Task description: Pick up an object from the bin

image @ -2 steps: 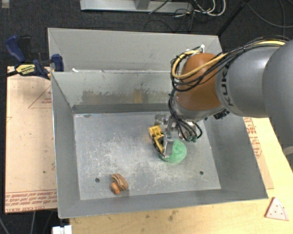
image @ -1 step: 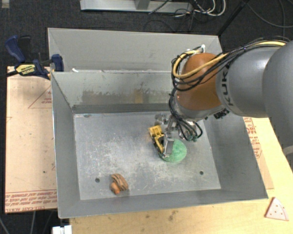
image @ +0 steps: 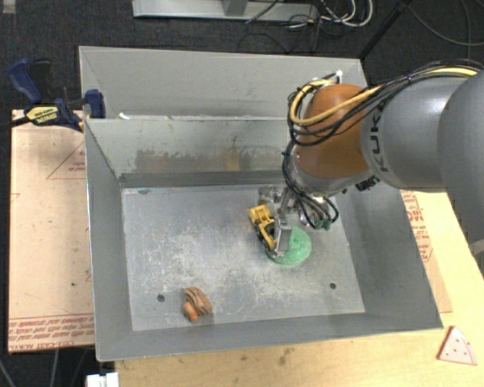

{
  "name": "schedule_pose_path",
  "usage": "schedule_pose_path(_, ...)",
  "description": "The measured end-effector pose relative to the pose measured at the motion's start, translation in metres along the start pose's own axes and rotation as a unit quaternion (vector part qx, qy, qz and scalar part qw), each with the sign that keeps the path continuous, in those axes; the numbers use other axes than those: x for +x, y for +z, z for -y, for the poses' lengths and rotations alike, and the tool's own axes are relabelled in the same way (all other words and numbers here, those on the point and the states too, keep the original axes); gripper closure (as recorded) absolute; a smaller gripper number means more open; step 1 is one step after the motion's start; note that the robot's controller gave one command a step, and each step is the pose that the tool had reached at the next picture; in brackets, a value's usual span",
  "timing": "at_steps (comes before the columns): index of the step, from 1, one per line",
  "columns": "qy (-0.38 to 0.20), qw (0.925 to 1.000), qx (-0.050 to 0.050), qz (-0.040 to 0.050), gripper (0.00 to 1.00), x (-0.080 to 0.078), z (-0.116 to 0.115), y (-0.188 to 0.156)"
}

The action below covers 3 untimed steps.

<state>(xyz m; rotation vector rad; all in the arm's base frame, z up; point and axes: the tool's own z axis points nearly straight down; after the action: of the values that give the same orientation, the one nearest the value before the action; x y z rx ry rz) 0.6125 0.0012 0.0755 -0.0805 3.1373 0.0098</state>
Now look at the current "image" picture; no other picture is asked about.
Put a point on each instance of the pink triangular sanding pad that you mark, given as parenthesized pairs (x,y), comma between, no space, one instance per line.
(457,349)

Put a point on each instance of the grey metal bin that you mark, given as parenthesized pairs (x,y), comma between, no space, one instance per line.
(209,256)

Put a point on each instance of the green round sponge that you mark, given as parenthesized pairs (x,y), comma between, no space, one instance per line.
(300,248)

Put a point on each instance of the brown toy animal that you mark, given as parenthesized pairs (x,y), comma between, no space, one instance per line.
(197,301)

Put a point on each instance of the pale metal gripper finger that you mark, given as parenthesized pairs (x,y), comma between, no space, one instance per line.
(283,240)

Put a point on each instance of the brown cardboard board red print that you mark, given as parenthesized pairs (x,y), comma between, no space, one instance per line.
(44,216)

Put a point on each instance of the yellow toy vehicle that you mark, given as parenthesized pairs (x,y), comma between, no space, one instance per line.
(260,217)

